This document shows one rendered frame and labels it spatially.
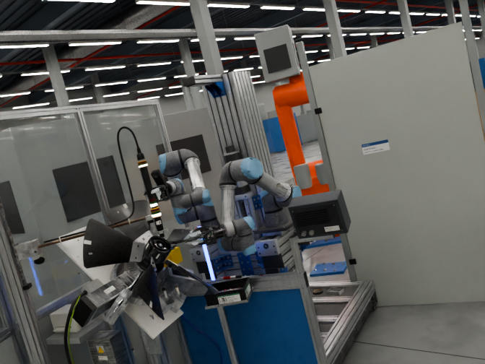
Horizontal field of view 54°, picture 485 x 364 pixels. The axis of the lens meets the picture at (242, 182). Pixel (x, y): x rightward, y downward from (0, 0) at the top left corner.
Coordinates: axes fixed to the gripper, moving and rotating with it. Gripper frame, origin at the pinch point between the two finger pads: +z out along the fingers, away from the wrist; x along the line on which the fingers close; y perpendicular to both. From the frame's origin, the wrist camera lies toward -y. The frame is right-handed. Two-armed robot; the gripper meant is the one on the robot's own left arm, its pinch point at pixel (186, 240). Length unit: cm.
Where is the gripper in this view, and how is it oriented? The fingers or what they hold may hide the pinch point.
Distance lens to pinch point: 246.1
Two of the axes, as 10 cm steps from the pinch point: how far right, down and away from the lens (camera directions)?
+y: 2.2, 1.6, -9.6
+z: -9.5, 2.6, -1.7
